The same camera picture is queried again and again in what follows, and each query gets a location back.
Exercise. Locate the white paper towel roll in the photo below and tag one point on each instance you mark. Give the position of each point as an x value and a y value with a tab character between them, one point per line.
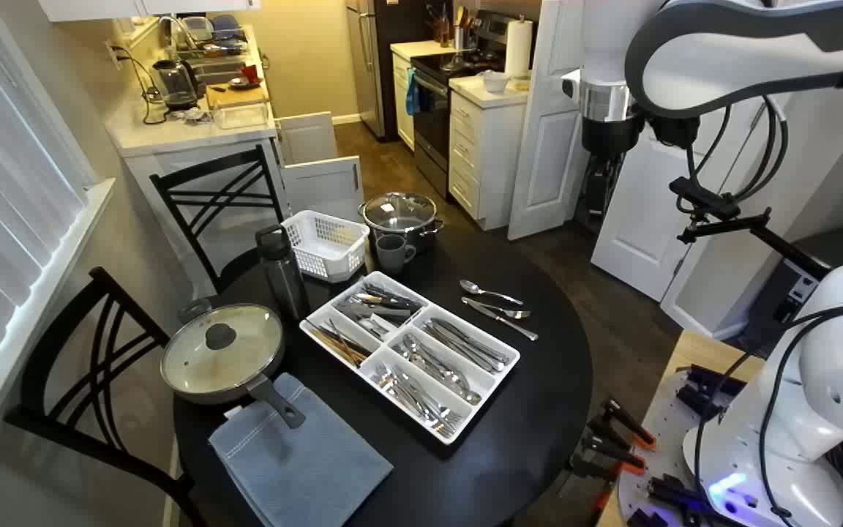
518	48

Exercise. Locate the wooden cutting board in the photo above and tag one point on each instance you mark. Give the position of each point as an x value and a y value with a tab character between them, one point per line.
235	97

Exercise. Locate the white window blinds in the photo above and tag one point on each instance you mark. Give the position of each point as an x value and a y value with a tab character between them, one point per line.
0	193

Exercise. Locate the black blue bar clamp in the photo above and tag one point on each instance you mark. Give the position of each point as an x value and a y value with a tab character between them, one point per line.
708	389
673	499

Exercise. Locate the white plastic basket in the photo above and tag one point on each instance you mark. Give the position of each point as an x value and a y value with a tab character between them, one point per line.
329	262

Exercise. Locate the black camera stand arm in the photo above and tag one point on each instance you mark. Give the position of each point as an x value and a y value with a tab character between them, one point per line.
704	196

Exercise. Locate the black steel stove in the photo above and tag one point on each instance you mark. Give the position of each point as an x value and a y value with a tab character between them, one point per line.
431	117

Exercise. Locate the grey frying pan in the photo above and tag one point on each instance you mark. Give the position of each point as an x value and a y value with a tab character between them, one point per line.
276	398

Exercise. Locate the blue dish cloth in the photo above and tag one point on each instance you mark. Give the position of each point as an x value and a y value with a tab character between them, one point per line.
304	470

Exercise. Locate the stainless steel refrigerator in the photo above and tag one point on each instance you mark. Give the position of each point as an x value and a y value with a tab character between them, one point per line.
366	69

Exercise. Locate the small white bowl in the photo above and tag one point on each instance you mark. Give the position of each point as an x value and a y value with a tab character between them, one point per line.
494	82

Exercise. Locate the glass pot lid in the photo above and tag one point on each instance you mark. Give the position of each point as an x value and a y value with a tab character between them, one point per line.
398	208

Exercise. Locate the black controller box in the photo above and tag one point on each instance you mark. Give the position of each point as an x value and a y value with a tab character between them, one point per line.
761	318

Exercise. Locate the black round table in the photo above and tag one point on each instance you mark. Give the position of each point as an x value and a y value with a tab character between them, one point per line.
518	439

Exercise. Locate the dark water bottle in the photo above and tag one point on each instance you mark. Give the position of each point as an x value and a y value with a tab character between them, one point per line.
282	278

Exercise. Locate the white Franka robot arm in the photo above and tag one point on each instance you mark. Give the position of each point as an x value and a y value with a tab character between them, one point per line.
832	389

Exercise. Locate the silver fork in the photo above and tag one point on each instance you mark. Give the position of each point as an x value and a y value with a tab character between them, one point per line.
522	315

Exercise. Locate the white cabinet panel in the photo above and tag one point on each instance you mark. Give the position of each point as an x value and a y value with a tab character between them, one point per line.
304	135
323	189

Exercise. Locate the black orange-tipped clamp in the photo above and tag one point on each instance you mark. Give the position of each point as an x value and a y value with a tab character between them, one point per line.
607	457
628	421

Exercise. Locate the white cutlery tray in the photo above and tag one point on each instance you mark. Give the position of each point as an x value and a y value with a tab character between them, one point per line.
484	397

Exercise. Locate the white window sill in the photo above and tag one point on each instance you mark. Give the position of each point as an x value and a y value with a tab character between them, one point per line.
51	282

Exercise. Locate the white drawer cabinet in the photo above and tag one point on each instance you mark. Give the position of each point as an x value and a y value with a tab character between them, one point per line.
481	157

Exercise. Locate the cream pan lid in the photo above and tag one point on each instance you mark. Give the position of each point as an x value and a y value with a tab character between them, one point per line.
235	356

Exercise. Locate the stainless steel pot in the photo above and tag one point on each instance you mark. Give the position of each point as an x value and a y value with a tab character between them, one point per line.
421	240

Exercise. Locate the white closet door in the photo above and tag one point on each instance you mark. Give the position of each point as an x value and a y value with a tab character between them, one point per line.
636	236

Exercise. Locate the white panelled door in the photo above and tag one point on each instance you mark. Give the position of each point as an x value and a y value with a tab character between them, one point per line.
549	148

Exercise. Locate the grey mug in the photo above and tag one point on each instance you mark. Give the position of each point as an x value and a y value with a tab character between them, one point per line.
392	253

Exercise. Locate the silver spoon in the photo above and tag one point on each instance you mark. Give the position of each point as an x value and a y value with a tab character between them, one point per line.
470	285

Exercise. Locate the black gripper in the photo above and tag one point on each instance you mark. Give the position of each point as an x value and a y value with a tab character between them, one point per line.
607	148

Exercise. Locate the black wooden chair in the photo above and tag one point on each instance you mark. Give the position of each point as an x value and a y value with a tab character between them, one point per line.
127	307
210	164

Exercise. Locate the white kitchen counter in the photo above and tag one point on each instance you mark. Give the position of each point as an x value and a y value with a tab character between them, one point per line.
196	132

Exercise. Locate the white wall cabinet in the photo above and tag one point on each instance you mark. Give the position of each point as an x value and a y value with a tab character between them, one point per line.
146	6

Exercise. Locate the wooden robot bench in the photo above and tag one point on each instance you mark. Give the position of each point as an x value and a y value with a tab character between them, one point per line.
701	351

